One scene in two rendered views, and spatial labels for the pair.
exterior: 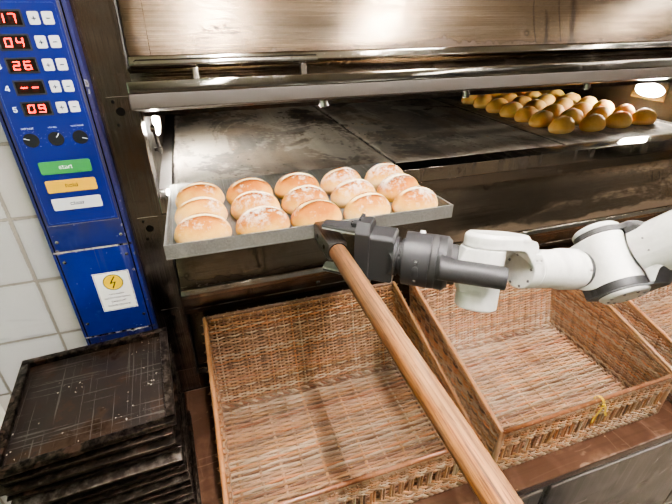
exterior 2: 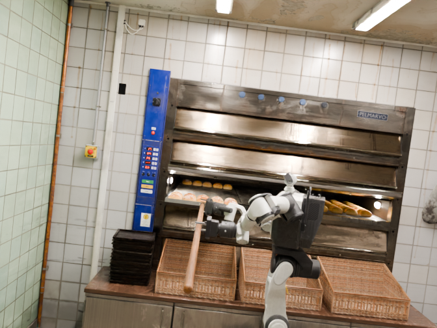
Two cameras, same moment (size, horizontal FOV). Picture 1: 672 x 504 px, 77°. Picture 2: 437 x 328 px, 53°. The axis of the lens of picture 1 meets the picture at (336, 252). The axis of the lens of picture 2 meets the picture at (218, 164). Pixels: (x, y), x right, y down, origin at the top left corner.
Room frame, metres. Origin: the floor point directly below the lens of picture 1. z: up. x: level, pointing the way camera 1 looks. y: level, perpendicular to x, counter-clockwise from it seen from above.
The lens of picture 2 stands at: (-2.27, -0.96, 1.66)
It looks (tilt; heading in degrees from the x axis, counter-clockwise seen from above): 3 degrees down; 17
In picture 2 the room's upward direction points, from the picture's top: 7 degrees clockwise
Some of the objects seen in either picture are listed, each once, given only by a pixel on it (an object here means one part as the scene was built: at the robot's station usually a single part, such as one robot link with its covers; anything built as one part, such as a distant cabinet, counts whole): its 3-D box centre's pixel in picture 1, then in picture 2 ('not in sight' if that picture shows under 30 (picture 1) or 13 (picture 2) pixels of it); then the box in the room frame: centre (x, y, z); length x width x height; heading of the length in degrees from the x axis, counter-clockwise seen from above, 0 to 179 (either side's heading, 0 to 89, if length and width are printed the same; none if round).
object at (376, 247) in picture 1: (393, 254); (214, 207); (0.60, -0.10, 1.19); 0.12 x 0.10 x 0.13; 73
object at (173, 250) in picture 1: (299, 194); (203, 200); (0.86, 0.08, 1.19); 0.55 x 0.36 x 0.03; 108
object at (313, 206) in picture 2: not in sight; (296, 217); (0.30, -0.69, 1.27); 0.34 x 0.30 x 0.36; 3
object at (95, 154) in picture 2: not in sight; (92, 151); (0.65, 0.96, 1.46); 0.10 x 0.07 x 0.10; 108
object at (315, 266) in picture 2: not in sight; (295, 261); (0.32, -0.72, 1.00); 0.28 x 0.13 x 0.18; 108
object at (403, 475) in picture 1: (330, 395); (198, 267); (0.73, 0.01, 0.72); 0.56 x 0.49 x 0.28; 108
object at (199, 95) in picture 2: not in sight; (291, 107); (1.19, -0.45, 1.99); 1.80 x 0.08 x 0.21; 108
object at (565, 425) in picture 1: (528, 342); (278, 276); (0.91, -0.55, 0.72); 0.56 x 0.49 x 0.28; 109
